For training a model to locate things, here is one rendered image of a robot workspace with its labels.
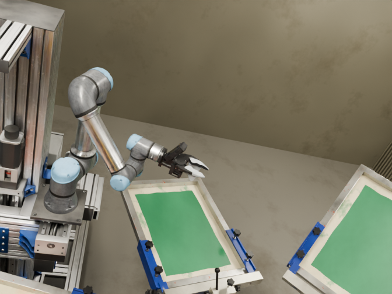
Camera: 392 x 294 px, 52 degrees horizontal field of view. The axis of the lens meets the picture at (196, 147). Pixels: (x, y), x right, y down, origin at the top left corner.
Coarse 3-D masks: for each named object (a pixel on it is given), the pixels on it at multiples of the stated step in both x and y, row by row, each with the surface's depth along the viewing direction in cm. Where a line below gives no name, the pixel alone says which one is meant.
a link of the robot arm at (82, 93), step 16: (80, 80) 154; (80, 96) 152; (96, 96) 159; (80, 112) 153; (96, 112) 157; (96, 128) 157; (96, 144) 160; (112, 144) 161; (112, 160) 162; (112, 176) 166; (128, 176) 166
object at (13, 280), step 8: (0, 272) 180; (0, 280) 178; (8, 280) 178; (16, 280) 179; (24, 280) 180; (16, 288) 180; (24, 288) 179; (32, 288) 178; (40, 288) 179; (48, 288) 180; (56, 288) 182
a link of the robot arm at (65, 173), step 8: (56, 160) 176; (64, 160) 177; (72, 160) 178; (56, 168) 172; (64, 168) 174; (72, 168) 175; (80, 168) 180; (56, 176) 172; (64, 176) 171; (72, 176) 173; (80, 176) 181; (56, 184) 174; (64, 184) 174; (72, 184) 176; (56, 192) 176; (64, 192) 177; (72, 192) 180
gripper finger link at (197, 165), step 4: (192, 160) 171; (196, 160) 172; (188, 164) 174; (192, 164) 171; (196, 164) 172; (200, 164) 171; (204, 164) 172; (196, 168) 174; (200, 168) 174; (204, 168) 171
